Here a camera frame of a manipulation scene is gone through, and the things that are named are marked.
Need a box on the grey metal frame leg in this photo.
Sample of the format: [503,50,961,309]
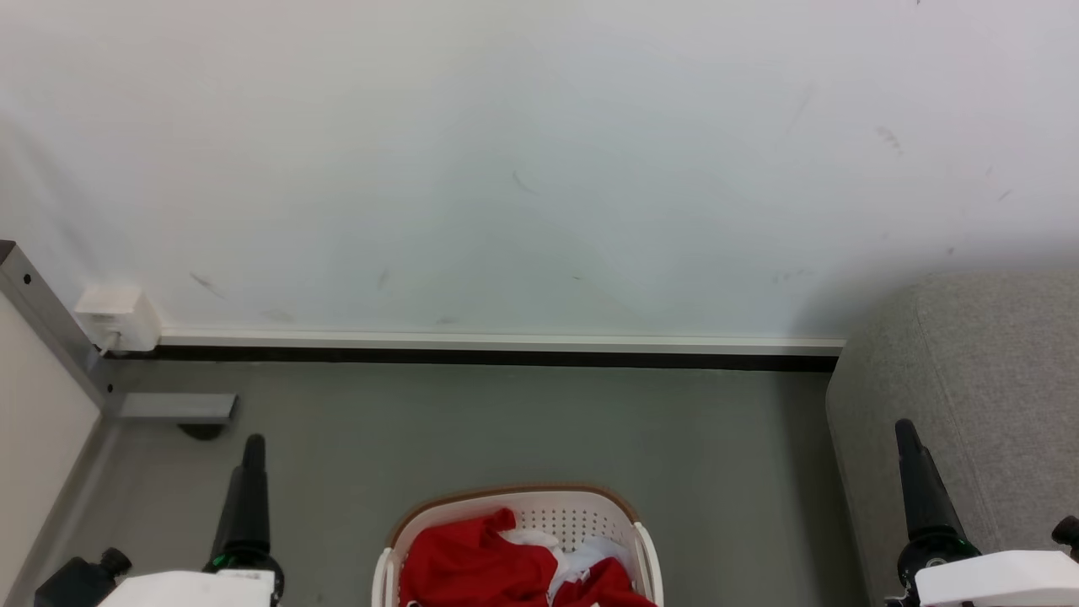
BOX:
[0,240,239,441]

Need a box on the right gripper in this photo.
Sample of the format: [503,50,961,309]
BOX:
[883,419,1079,607]

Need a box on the grey fabric sofa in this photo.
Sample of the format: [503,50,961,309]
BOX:
[826,270,1079,607]

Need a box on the white wall power adapter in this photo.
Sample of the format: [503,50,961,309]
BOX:
[74,285,162,354]

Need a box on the white laundry basket brown rim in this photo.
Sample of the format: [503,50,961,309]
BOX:
[372,483,665,607]

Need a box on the red garment with white hem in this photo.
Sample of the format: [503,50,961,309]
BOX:
[400,508,561,607]

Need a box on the off-white furniture side panel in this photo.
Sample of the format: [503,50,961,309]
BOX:
[0,295,104,593]

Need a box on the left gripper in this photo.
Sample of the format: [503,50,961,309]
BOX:
[34,434,285,607]

